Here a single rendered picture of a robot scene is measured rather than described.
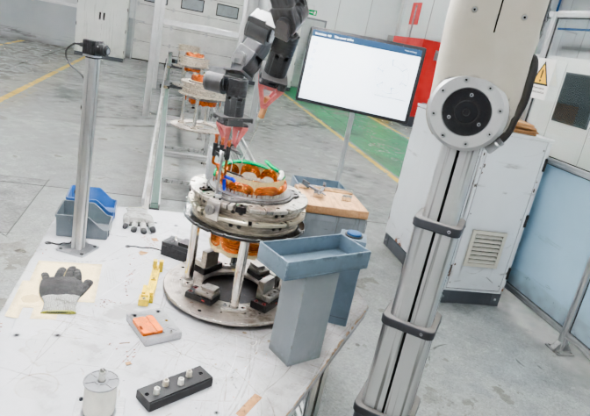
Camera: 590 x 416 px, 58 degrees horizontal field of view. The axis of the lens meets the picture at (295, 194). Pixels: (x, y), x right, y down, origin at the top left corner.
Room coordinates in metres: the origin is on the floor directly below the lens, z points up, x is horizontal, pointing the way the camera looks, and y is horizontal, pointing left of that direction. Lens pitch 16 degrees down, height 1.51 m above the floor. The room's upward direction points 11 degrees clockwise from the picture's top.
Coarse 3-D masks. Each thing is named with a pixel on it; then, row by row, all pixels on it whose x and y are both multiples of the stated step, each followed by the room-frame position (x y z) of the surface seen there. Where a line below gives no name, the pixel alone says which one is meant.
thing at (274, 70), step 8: (272, 56) 1.29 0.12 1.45; (264, 64) 1.34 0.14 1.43; (272, 64) 1.29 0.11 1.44; (280, 64) 1.29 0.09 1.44; (288, 64) 1.30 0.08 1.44; (264, 72) 1.30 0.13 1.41; (272, 72) 1.30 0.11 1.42; (280, 72) 1.30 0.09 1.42; (264, 80) 1.27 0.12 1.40; (272, 80) 1.28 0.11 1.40; (280, 80) 1.30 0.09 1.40; (280, 88) 1.29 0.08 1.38
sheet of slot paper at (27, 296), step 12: (48, 264) 1.32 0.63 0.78; (60, 264) 1.33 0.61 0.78; (72, 264) 1.35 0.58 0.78; (84, 264) 1.36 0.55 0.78; (96, 264) 1.37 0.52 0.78; (36, 276) 1.24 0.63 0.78; (84, 276) 1.29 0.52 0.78; (96, 276) 1.30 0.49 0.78; (24, 288) 1.18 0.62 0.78; (36, 288) 1.19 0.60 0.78; (96, 288) 1.24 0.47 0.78; (12, 300) 1.11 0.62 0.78; (24, 300) 1.12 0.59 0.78; (36, 300) 1.13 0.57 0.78; (84, 300) 1.18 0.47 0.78; (12, 312) 1.06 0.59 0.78; (36, 312) 1.08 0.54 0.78
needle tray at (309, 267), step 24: (288, 240) 1.14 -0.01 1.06; (312, 240) 1.19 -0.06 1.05; (336, 240) 1.24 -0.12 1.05; (264, 264) 1.07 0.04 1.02; (288, 264) 1.01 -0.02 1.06; (312, 264) 1.05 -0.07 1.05; (336, 264) 1.10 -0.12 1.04; (360, 264) 1.15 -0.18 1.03; (288, 288) 1.11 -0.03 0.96; (312, 288) 1.08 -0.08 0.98; (288, 312) 1.10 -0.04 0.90; (312, 312) 1.09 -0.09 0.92; (288, 336) 1.08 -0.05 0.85; (312, 336) 1.11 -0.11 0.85; (288, 360) 1.07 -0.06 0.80
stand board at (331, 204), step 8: (296, 184) 1.62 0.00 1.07; (304, 192) 1.55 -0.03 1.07; (312, 192) 1.57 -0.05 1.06; (328, 192) 1.60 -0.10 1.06; (312, 200) 1.48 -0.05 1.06; (320, 200) 1.50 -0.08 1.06; (328, 200) 1.52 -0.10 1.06; (336, 200) 1.53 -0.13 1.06; (352, 200) 1.57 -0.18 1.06; (312, 208) 1.44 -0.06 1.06; (320, 208) 1.45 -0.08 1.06; (328, 208) 1.45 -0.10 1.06; (336, 208) 1.46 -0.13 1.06; (344, 208) 1.47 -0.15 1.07; (352, 208) 1.49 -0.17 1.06; (360, 208) 1.50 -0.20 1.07; (344, 216) 1.46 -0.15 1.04; (352, 216) 1.47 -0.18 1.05; (360, 216) 1.47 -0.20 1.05; (368, 216) 1.48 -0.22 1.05
